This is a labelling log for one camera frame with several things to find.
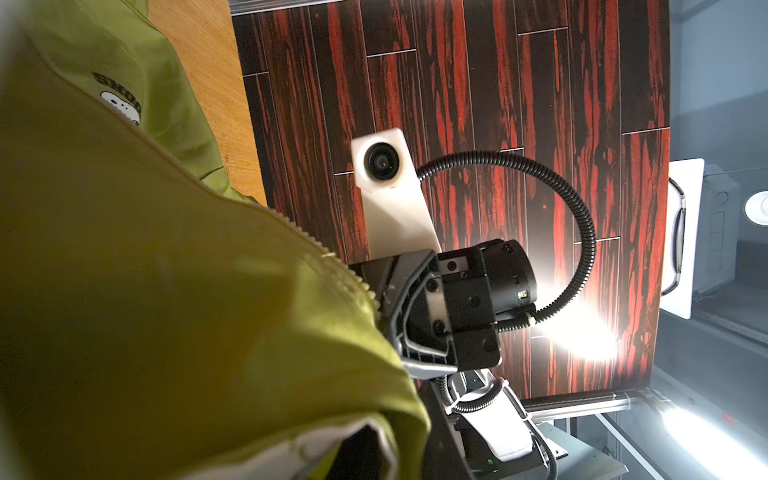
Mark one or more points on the aluminium corner post right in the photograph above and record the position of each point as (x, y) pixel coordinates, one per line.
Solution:
(244, 7)

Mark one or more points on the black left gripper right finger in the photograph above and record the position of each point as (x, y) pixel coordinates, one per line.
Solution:
(442, 458)

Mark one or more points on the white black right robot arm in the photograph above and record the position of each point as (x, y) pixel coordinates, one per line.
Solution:
(495, 434)

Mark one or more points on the green Snoopy zip jacket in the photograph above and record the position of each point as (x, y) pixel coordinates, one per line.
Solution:
(156, 324)

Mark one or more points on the black ceiling spotlight lower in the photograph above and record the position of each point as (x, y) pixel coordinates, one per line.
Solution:
(756, 208)

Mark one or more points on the white box device outside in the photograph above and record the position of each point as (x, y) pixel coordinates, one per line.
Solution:
(702, 232)

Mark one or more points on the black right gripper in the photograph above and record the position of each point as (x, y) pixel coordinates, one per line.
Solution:
(435, 310)

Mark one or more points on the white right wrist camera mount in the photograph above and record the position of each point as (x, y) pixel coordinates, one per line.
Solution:
(396, 215)

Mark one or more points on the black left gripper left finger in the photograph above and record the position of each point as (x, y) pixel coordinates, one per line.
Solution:
(359, 457)

